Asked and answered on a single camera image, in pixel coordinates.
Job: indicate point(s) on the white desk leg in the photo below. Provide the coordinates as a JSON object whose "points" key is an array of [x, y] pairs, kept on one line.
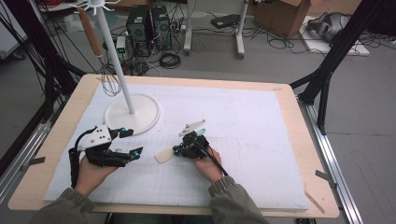
{"points": [[240, 34], [188, 28]]}

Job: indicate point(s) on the grey helmet-shaped device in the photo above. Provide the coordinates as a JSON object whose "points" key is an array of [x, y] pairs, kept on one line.
{"points": [[330, 26]]}

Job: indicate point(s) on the grey metal bracket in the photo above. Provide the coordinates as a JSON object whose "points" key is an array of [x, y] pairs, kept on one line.
{"points": [[32, 163], [325, 178]]}

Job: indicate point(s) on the person's right hand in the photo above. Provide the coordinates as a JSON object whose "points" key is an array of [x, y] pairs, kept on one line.
{"points": [[207, 171]]}

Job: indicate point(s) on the small white and green device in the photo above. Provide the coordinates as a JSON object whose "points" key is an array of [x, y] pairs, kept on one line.
{"points": [[120, 43]]}

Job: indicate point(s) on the aluminium rail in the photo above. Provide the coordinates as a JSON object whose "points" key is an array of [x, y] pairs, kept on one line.
{"points": [[25, 149], [330, 161]]}

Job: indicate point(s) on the white foam grid mat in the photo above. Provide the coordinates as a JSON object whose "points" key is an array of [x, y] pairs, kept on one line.
{"points": [[249, 124]]}

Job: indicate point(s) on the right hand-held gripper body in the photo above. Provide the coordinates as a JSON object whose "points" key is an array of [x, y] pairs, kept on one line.
{"points": [[196, 146]]}

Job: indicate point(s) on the white flat board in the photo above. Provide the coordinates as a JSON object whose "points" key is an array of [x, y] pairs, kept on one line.
{"points": [[342, 48]]}

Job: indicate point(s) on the white hook rack stand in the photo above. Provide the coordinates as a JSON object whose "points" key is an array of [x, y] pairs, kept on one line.
{"points": [[143, 118]]}

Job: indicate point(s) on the black computer tower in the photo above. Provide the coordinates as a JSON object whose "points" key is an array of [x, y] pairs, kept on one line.
{"points": [[138, 31], [162, 28]]}

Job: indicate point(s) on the black metal frame stand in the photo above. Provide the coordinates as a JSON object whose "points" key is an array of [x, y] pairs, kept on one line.
{"points": [[46, 62], [339, 46]]}

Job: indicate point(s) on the person's left hand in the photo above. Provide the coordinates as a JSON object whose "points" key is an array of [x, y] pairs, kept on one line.
{"points": [[90, 177]]}

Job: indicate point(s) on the large open cardboard box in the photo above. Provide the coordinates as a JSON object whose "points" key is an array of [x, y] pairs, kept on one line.
{"points": [[280, 18]]}

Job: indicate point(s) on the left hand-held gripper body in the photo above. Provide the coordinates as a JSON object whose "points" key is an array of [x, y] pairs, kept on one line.
{"points": [[96, 138]]}

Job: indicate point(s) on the black flat box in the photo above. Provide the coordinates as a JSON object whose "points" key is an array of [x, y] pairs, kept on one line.
{"points": [[224, 21]]}

